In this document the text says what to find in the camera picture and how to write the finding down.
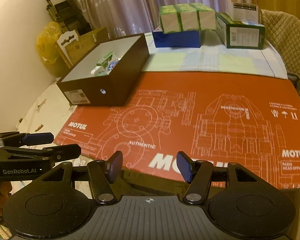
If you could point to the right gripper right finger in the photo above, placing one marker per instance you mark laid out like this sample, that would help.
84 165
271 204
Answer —
198 175

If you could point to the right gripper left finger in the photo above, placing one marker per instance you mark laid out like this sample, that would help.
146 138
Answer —
102 173

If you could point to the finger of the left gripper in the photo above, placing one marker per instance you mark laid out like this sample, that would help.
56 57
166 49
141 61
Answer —
10 155
17 139

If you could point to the small green medicine box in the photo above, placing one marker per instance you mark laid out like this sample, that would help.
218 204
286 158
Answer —
106 60

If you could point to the clear floss pick box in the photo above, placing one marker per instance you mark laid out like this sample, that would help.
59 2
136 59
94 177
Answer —
111 65

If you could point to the white adapter marked 2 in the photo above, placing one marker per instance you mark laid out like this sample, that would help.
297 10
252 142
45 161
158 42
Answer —
99 71

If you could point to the cream printed bed sheet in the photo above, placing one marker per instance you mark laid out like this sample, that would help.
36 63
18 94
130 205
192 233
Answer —
49 113

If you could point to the red Motul cardboard sheet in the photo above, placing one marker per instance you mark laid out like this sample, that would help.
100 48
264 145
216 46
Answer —
219 117

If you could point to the brown open shoe box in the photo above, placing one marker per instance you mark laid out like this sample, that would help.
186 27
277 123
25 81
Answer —
82 89

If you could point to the yellow plastic bag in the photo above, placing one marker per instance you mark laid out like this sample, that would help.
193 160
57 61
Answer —
47 51

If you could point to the white carved wooden board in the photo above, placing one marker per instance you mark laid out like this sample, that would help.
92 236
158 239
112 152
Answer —
64 40

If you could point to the brown cardboard boxes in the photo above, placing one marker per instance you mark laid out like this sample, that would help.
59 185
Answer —
78 48

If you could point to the plaid pastel cloth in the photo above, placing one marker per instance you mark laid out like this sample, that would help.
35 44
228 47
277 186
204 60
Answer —
213 56

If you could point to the blue flat box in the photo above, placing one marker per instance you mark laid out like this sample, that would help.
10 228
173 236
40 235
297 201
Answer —
183 39

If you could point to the black folding ladder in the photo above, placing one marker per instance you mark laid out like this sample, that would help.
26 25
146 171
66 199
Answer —
68 16

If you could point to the dark green labelled box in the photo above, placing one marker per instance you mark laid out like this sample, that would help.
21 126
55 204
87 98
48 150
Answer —
237 34

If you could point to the green wrapped tissue pack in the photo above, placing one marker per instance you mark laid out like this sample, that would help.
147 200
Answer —
186 17

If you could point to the quilted beige chair cover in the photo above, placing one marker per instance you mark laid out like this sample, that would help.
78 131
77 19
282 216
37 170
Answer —
283 32

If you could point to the tall white product box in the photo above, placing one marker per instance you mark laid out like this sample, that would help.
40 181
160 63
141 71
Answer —
243 10

